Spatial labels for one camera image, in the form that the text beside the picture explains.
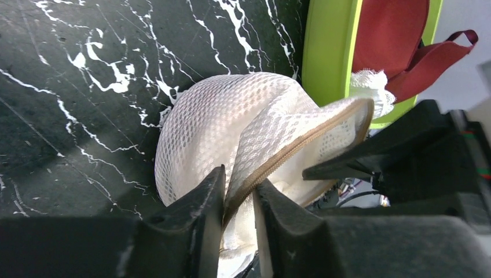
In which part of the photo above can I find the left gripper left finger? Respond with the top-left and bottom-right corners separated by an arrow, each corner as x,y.
1,166 -> 225,277

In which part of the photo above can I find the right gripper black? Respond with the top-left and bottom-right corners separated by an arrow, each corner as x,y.
302,99 -> 490,234

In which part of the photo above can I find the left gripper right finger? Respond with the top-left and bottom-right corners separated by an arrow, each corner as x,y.
253,181 -> 490,277

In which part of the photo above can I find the white mesh laundry bag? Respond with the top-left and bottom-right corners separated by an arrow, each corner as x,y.
155,72 -> 374,254

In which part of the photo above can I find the white lace garment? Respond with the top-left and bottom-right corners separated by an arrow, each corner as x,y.
349,69 -> 396,119

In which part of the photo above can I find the red garment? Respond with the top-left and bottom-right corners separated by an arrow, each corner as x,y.
352,0 -> 478,103

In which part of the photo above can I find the green plastic basin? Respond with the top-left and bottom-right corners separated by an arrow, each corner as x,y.
302,1 -> 441,129

